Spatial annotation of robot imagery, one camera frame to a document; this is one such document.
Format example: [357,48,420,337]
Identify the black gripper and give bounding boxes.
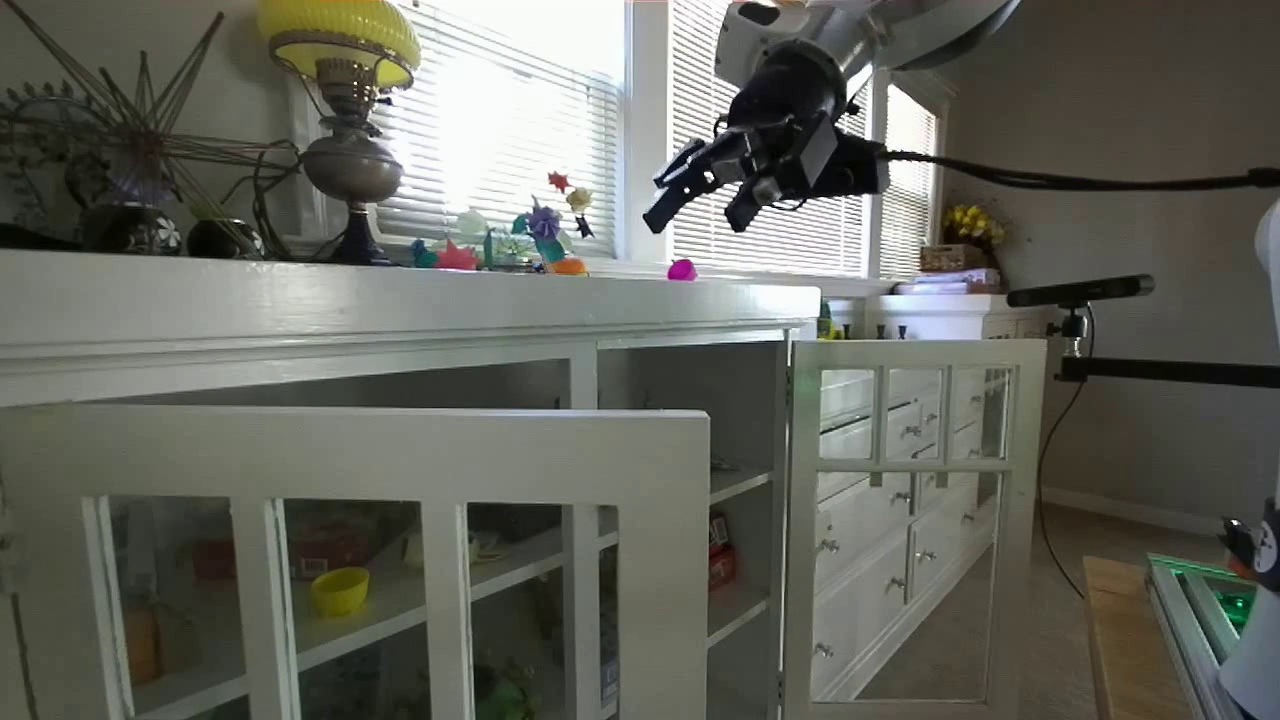
[641,35,858,241]

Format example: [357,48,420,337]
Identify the white glass-pane cabinet door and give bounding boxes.
[0,398,717,720]
[782,337,1051,720]

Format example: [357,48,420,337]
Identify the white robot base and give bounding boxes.
[1211,494,1280,720]

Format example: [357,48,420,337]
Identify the white drawer cabinet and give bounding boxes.
[811,286,1031,703]

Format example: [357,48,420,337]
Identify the white wooden cabinet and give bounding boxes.
[0,245,831,720]

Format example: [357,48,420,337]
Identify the white window blind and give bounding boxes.
[882,74,945,276]
[665,0,878,280]
[371,0,630,256]

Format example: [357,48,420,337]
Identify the white folded stack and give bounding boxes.
[894,262,1005,298]

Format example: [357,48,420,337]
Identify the yellow potted flowers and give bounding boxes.
[916,194,1013,276]

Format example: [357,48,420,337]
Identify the red board game box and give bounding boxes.
[708,510,740,590]

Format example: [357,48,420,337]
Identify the yellow shade table lamp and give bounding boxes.
[255,0,425,262]

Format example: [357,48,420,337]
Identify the black mounting bar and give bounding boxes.
[1056,355,1280,392]

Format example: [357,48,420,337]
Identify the dark stone ornament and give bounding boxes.
[180,213,272,262]

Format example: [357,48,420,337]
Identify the red flat box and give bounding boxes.
[286,503,405,573]

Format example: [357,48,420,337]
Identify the green leafy toy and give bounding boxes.
[472,661,543,720]

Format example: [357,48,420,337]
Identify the yellow plastic cup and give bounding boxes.
[310,563,375,618]

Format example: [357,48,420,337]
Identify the dried spiky plant decoration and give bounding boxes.
[0,7,306,256]

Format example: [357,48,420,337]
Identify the dark round vase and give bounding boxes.
[77,185,183,256]

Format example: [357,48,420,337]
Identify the white framed green panel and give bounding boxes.
[1147,550,1265,720]

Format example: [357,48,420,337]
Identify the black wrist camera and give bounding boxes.
[797,124,889,202]

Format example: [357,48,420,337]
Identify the black stereo camera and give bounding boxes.
[1005,272,1156,310]

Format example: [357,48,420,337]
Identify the black camera cable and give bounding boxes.
[878,143,1280,191]

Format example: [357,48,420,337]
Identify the thin black hanging cable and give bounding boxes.
[1038,385,1091,603]

